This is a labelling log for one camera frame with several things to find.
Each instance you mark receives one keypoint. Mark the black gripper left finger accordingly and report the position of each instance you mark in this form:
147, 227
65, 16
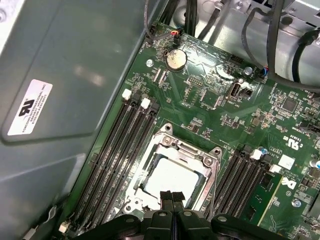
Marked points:
157, 225

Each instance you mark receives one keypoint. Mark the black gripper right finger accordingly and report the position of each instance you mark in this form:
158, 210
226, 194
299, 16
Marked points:
190, 225

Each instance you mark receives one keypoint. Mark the metal locking lever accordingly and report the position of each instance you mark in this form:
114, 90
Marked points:
141, 167
215, 185

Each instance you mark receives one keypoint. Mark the silver CPU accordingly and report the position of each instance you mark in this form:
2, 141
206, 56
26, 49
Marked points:
172, 175

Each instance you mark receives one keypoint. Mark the metal socket cover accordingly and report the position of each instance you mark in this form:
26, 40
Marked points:
183, 158

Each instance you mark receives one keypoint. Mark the black RAM slot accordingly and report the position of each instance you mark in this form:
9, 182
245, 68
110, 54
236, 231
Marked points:
131, 160
238, 187
112, 160
247, 187
103, 160
228, 187
122, 160

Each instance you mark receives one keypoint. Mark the CPU socket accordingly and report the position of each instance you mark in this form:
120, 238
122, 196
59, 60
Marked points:
172, 143

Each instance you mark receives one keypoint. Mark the green RAM stick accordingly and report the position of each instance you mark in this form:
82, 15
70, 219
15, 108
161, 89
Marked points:
268, 195

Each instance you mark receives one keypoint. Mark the white square board sticker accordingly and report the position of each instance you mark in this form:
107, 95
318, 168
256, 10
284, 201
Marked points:
287, 162

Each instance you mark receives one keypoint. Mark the green motherboard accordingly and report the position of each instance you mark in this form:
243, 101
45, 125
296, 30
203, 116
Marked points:
200, 105

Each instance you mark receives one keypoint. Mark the silver internal USB port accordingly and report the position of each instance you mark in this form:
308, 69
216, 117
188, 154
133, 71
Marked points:
233, 91

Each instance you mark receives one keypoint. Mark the silver round capacitor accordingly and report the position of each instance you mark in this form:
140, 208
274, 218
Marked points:
316, 162

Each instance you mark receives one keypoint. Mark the round coin battery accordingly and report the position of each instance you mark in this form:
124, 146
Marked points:
176, 60

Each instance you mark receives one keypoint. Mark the black PC case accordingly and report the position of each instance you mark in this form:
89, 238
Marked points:
62, 62

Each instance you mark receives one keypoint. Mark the white case wall label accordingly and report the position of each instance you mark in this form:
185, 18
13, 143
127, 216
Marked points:
30, 107

